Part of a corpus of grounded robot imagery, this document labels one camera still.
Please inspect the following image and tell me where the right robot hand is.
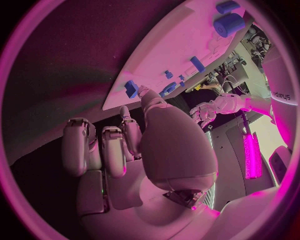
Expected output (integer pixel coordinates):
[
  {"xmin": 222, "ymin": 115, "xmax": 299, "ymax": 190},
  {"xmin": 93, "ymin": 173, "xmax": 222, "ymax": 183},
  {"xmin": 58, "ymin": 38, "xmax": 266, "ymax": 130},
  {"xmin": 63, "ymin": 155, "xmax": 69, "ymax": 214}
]
[{"xmin": 60, "ymin": 85, "xmax": 222, "ymax": 240}]

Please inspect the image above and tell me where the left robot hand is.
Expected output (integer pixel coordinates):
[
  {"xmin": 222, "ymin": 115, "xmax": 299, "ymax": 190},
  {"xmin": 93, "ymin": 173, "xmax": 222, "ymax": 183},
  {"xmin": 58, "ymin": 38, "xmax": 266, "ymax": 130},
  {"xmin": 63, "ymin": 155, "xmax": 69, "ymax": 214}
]
[{"xmin": 188, "ymin": 100, "xmax": 218, "ymax": 129}]

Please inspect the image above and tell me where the blue block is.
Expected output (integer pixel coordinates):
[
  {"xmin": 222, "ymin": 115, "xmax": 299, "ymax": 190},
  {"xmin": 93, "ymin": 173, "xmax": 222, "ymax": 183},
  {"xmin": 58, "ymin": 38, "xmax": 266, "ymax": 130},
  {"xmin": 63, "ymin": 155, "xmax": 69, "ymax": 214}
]
[{"xmin": 123, "ymin": 80, "xmax": 140, "ymax": 99}]

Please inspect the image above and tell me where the white task board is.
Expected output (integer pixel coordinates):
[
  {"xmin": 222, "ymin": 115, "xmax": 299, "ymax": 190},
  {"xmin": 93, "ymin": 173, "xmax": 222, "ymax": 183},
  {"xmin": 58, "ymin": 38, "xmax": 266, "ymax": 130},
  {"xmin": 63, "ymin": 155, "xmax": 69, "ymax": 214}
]
[{"xmin": 101, "ymin": 0, "xmax": 256, "ymax": 111}]

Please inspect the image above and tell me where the long blue peg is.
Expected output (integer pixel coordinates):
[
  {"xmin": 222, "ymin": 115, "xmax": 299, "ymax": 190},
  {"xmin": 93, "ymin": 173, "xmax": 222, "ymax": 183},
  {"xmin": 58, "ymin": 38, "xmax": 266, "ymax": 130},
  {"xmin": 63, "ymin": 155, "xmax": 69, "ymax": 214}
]
[{"xmin": 189, "ymin": 55, "xmax": 207, "ymax": 74}]

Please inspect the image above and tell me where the glowing light bar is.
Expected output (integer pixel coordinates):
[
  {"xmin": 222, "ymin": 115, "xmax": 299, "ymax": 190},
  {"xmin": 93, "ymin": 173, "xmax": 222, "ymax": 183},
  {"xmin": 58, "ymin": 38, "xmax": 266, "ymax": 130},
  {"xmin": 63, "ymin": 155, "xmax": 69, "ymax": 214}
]
[{"xmin": 241, "ymin": 131, "xmax": 264, "ymax": 180}]

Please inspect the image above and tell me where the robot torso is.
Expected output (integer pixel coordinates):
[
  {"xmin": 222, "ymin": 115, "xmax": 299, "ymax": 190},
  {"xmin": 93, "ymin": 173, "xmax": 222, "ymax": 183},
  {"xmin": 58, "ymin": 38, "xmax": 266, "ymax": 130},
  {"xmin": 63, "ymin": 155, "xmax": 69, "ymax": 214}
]
[{"xmin": 260, "ymin": 44, "xmax": 300, "ymax": 186}]

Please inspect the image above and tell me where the thick blue cylinder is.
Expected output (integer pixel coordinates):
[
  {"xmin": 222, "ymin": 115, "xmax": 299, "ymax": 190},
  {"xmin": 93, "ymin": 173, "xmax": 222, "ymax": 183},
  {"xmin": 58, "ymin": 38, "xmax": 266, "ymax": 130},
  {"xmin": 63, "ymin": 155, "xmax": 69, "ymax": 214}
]
[{"xmin": 212, "ymin": 12, "xmax": 247, "ymax": 39}]

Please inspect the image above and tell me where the slim blue cylinder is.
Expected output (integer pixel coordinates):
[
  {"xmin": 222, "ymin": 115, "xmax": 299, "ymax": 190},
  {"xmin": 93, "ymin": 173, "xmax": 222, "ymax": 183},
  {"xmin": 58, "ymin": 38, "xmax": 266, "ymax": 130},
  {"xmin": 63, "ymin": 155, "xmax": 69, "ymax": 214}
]
[{"xmin": 215, "ymin": 0, "xmax": 242, "ymax": 15}]

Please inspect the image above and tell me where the white cable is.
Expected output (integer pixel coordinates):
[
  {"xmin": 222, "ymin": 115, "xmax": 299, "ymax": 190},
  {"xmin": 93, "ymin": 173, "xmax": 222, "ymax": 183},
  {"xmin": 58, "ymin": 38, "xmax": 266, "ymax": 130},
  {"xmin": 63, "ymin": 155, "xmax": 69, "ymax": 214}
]
[{"xmin": 221, "ymin": 74, "xmax": 250, "ymax": 95}]

